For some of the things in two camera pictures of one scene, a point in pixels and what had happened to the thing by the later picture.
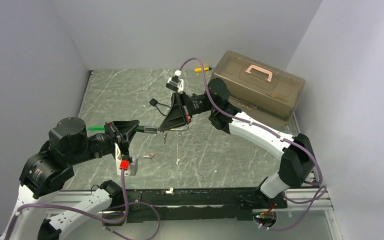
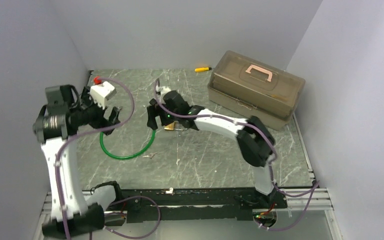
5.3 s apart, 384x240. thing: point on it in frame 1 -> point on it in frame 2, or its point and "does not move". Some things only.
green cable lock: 144,129 -> 122,157
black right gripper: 180,112 -> 152,110
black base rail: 207,205 does not move
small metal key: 151,155 does not move
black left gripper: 126,129 -> 101,122
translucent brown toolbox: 261,91 does not move
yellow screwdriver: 199,69 does not move
